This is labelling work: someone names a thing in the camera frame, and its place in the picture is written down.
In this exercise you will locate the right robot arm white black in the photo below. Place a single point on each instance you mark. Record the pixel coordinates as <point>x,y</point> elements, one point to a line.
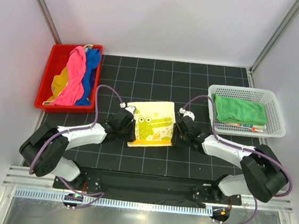
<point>262,174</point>

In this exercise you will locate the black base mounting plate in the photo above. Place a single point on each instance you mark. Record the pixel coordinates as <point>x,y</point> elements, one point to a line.
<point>152,189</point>

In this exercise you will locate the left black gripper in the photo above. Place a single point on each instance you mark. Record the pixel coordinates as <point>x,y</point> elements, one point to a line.
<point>131,137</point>

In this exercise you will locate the blue towel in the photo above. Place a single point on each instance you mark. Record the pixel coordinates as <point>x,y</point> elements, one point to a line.
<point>93,57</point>

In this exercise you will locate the aluminium frame post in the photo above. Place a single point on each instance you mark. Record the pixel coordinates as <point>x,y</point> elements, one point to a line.
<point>282,27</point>
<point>49,21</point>

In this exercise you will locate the pink towel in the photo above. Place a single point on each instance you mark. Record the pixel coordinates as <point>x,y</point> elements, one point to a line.
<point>76,68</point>

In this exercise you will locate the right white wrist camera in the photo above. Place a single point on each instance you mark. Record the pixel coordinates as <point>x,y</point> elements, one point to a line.
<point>186,113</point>

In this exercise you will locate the red plastic bin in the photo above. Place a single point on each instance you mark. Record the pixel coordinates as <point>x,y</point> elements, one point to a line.
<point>58,59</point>

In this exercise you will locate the left aluminium frame post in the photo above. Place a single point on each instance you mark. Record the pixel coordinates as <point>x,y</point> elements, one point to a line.
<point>49,21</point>

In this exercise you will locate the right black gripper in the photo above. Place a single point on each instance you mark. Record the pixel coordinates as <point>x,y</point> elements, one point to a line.
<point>175,141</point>

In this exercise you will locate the rabbit print towel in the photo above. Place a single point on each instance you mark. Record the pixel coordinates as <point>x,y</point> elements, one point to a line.
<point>252,128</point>

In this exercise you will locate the orange mustard towel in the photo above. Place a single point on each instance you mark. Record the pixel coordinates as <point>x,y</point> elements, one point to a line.
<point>58,83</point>

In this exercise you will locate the right aluminium frame post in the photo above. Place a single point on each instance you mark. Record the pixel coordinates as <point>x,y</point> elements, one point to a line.
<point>282,27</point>

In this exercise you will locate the black grid mat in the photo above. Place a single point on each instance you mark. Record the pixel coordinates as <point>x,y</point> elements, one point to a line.
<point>136,79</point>

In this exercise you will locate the white perforated plastic basket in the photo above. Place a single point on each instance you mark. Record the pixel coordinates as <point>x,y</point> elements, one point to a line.
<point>275,127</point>

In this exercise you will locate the green towel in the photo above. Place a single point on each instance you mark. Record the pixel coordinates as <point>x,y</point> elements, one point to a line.
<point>235,110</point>

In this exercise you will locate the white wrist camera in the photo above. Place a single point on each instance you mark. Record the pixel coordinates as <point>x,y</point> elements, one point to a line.
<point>132,109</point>
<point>186,113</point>

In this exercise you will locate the slotted white cable duct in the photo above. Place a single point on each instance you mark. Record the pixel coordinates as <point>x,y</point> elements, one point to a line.
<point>67,197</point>

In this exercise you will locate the yellow towel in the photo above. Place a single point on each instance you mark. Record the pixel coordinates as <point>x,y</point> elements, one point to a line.
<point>154,123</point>

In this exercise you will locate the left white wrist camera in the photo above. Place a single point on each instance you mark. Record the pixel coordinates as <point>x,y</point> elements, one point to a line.
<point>132,109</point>

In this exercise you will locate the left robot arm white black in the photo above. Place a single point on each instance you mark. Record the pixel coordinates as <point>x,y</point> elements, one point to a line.
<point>44,149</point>

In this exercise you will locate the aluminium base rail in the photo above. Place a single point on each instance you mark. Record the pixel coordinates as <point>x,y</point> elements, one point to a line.
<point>19,177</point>

